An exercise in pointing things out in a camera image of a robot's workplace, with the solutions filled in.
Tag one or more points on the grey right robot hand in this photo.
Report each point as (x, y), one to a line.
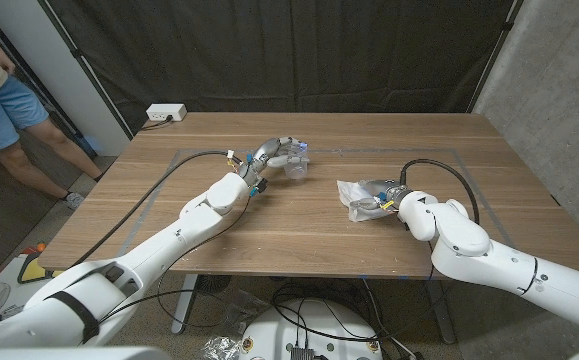
(386, 190)

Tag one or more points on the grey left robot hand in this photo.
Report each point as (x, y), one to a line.
(269, 150)

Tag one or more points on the clear plastic measuring cup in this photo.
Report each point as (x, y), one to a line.
(296, 172)

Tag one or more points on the white tissue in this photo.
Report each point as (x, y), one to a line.
(349, 190)

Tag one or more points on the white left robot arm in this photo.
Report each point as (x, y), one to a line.
(169, 245)

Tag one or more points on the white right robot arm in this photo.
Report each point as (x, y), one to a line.
(469, 250)

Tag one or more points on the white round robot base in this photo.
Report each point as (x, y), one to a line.
(314, 330)

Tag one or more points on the grey tape outline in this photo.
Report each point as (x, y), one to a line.
(349, 150)

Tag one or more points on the black backdrop curtain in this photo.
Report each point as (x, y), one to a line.
(294, 60)

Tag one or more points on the white power strip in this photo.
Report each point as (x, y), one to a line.
(166, 112)

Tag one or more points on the grey table leg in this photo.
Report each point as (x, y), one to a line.
(441, 315)

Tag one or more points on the black round fan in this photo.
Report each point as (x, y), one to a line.
(212, 283)

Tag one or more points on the clear plastic wrapper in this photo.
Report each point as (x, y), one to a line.
(239, 312)

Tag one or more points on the black backdrop stand pole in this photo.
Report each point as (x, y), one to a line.
(86, 70)
(494, 55)

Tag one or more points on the white table leg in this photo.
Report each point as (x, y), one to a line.
(185, 305)

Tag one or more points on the crumpled silver foil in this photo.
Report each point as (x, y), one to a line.
(221, 348)

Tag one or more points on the small orange object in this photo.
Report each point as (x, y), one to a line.
(41, 246)

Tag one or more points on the yellow black white board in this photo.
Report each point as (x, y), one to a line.
(34, 270)

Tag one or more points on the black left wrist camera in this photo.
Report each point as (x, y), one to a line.
(259, 187)

